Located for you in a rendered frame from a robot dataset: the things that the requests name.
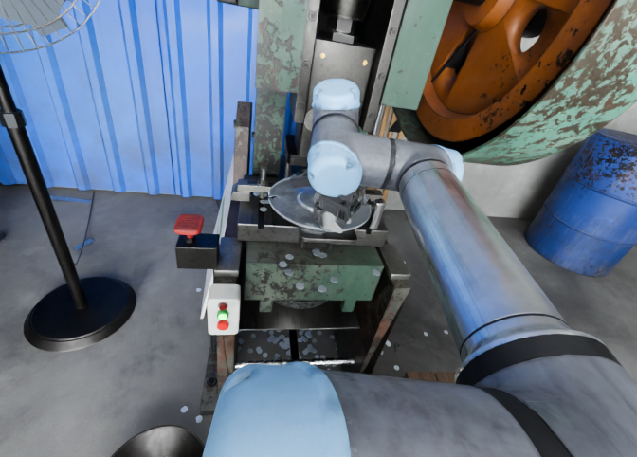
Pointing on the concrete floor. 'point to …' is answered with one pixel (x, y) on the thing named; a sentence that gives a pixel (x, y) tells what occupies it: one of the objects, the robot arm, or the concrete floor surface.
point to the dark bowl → (162, 443)
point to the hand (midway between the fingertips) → (327, 226)
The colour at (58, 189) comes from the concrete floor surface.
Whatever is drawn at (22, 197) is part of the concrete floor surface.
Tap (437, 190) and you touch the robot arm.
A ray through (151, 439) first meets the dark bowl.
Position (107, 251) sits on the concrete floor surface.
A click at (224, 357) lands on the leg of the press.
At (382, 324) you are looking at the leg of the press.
